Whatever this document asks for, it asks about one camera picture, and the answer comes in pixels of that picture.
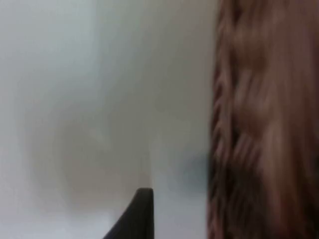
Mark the dark brown wicker basket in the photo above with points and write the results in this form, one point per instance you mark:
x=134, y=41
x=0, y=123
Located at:
x=264, y=124

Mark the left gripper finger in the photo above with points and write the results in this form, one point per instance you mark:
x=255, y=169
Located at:
x=138, y=219

